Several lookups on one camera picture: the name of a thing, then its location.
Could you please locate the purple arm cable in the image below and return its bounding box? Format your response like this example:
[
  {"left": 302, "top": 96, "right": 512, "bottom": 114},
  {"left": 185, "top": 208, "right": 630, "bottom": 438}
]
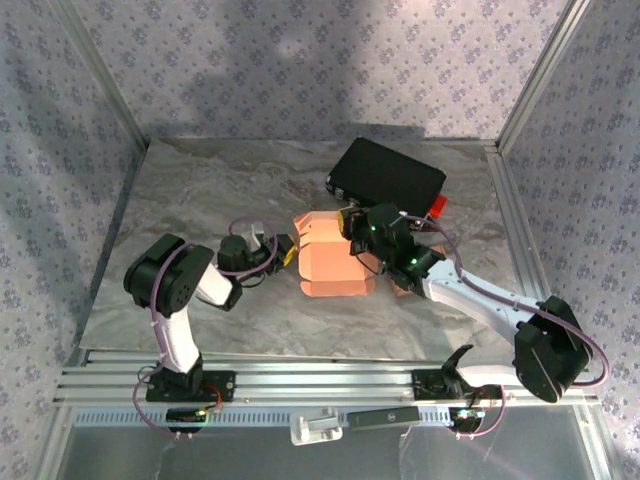
[
  {"left": 132, "top": 216, "right": 277, "bottom": 441},
  {"left": 405, "top": 215, "right": 611, "bottom": 441}
]

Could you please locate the aluminium side rail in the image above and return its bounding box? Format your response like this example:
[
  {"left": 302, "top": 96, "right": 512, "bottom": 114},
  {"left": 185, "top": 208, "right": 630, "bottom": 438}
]
[{"left": 485, "top": 144, "right": 571, "bottom": 361}]

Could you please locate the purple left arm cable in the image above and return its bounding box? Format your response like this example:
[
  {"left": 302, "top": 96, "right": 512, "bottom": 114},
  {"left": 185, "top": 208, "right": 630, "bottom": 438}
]
[{"left": 132, "top": 216, "right": 277, "bottom": 441}]

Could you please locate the grey slotted cable duct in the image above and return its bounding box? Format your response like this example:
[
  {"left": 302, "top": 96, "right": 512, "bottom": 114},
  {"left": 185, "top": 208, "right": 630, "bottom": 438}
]
[{"left": 72, "top": 407, "right": 454, "bottom": 430}]

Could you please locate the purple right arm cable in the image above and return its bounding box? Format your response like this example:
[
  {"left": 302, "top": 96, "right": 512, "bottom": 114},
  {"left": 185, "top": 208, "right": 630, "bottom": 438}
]
[{"left": 405, "top": 215, "right": 611, "bottom": 441}]

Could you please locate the black carrying case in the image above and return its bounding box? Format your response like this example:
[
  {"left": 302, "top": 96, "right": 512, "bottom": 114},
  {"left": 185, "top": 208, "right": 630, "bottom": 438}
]
[{"left": 325, "top": 136, "right": 448, "bottom": 224}]

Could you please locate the aluminium mounting rail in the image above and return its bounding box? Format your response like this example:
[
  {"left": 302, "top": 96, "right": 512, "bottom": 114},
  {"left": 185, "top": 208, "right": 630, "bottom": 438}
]
[{"left": 53, "top": 349, "right": 600, "bottom": 407}]

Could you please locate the small black circuit board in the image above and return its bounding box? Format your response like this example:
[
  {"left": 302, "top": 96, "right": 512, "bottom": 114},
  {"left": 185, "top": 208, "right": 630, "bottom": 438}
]
[
  {"left": 165, "top": 407, "right": 209, "bottom": 434},
  {"left": 447, "top": 407, "right": 486, "bottom": 435}
]

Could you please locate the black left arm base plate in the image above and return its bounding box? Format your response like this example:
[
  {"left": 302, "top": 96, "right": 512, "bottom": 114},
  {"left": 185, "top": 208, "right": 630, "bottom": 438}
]
[{"left": 145, "top": 369, "right": 237, "bottom": 404}]

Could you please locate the aluminium frame post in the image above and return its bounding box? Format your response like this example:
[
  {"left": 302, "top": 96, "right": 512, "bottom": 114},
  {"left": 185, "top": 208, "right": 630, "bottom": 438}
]
[{"left": 494, "top": 0, "right": 594, "bottom": 156}]

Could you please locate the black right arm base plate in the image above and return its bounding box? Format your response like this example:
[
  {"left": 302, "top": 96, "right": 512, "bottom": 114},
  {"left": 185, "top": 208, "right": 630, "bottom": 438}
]
[{"left": 412, "top": 369, "right": 503, "bottom": 401}]

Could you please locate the brown paper box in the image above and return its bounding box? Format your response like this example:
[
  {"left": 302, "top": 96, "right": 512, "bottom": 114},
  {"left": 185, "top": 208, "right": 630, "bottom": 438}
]
[
  {"left": 389, "top": 243, "right": 449, "bottom": 300},
  {"left": 292, "top": 209, "right": 374, "bottom": 300}
]

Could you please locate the dark grey flat bar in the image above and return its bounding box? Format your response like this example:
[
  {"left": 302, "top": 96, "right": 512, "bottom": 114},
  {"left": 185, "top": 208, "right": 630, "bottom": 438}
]
[{"left": 348, "top": 407, "right": 421, "bottom": 431}]

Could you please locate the dark grey side rail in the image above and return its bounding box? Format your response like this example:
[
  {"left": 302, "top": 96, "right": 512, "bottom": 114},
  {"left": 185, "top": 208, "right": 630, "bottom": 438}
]
[{"left": 72, "top": 142, "right": 151, "bottom": 351}]

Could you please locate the white plastic bracket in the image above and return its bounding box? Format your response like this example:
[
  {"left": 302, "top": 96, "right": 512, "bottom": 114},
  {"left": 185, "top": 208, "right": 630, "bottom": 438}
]
[{"left": 289, "top": 405, "right": 344, "bottom": 447}]

